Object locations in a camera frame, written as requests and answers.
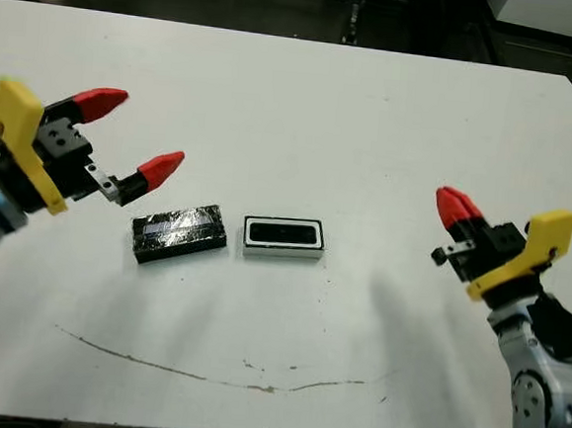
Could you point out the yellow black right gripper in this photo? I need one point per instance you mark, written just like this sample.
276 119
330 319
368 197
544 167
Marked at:
535 253

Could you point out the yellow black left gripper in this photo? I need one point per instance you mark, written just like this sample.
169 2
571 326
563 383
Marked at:
20 128

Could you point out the black box lid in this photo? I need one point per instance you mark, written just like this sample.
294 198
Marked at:
180 235

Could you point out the black smartphone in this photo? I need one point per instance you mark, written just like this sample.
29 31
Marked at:
284 233

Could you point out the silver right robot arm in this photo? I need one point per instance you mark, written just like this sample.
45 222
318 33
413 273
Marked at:
539 392

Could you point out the white box with black rim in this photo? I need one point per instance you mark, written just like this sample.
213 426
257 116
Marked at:
283 253

